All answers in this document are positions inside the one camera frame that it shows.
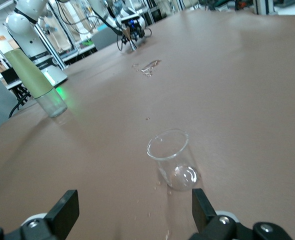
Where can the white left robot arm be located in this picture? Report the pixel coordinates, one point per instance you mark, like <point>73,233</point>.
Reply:
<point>25,27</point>

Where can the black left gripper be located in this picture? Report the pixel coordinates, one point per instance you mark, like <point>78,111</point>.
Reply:
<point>140,27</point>

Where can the clear glass beaker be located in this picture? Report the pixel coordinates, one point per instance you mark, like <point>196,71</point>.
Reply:
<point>172,160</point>

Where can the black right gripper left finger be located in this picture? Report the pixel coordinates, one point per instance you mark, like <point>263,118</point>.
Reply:
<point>67,207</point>

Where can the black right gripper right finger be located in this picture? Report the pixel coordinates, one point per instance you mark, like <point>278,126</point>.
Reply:
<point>202,212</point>

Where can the brown table mat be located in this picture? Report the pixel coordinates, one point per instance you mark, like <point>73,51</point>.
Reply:
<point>212,100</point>

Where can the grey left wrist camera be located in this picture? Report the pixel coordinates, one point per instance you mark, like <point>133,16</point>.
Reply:
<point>131,19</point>

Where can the green sleeved glass bottle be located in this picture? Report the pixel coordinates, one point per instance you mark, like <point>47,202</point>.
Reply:
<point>30,72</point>

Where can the steel double-cone jigger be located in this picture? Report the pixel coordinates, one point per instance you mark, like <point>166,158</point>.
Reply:
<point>131,42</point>

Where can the spilled liquid puddle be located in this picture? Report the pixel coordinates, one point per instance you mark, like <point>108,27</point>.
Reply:
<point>150,65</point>

